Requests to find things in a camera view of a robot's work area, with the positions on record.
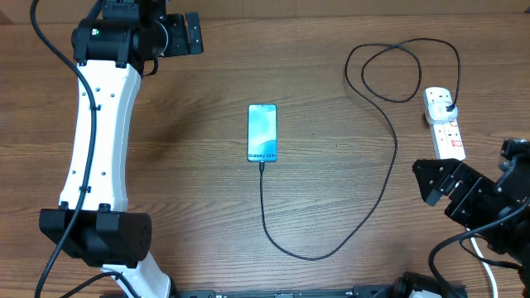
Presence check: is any Samsung Galaxy S24+ smartphone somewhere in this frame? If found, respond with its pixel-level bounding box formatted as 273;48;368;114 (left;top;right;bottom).
247;103;277;162

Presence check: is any black USB-C charging cable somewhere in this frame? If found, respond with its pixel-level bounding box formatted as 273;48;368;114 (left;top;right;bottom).
258;37;462;262

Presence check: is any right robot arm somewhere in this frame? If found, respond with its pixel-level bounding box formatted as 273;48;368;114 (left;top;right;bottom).
386;139;529;297

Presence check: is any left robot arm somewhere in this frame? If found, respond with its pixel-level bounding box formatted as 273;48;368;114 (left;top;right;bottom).
39;0;204;297

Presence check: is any white charger plug adapter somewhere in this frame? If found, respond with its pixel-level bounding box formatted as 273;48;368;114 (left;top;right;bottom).
426;102;458;125

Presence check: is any white power strip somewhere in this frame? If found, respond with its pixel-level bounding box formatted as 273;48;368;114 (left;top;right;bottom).
422;87;465;161

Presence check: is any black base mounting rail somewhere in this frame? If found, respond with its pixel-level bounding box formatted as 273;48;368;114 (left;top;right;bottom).
99;284;469;298

